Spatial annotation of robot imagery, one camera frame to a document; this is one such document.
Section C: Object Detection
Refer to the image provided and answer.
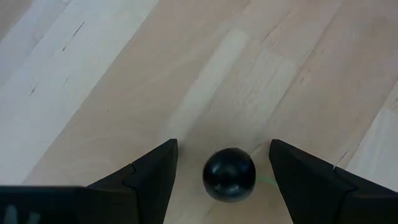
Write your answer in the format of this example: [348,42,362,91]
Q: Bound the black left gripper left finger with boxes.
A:
[0,139,178,224]

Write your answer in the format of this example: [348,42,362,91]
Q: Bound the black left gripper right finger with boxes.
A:
[269,139,398,224]

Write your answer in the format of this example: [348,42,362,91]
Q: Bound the dark round berry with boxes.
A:
[202,147,257,203]

